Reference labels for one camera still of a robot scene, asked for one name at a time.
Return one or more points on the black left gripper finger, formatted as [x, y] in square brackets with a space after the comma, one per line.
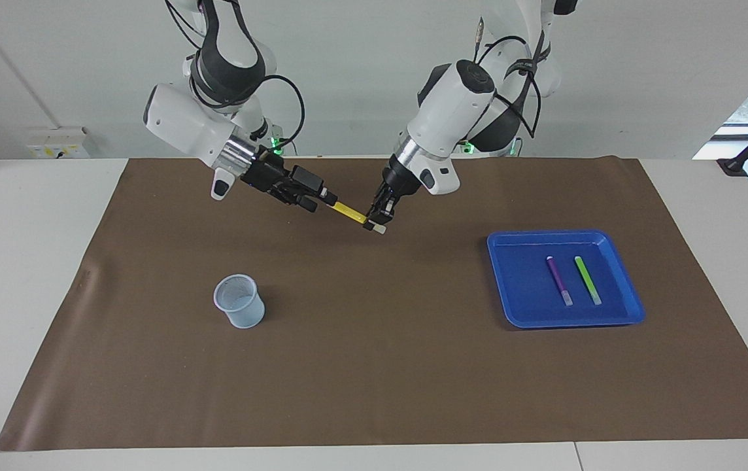
[390, 210]
[374, 208]

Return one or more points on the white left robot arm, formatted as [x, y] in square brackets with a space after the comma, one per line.
[452, 111]

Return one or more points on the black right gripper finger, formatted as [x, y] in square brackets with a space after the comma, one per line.
[301, 201]
[312, 182]

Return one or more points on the blue plastic tray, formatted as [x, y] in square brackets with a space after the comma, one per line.
[531, 307]

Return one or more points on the purple pen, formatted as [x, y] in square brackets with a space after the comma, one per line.
[559, 280]

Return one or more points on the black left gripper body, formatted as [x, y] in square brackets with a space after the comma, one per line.
[400, 183]

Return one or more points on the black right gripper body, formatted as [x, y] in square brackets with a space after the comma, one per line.
[266, 175]

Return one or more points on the brown table mat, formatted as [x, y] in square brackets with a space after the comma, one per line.
[374, 366]

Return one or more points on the white wall socket box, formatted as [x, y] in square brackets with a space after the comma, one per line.
[57, 145]

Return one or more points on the translucent plastic cup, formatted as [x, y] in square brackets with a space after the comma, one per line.
[243, 313]

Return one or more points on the green pen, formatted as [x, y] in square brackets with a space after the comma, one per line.
[588, 280]

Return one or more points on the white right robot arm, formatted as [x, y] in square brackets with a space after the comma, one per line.
[181, 124]

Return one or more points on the yellow pen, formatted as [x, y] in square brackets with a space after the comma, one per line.
[350, 211]

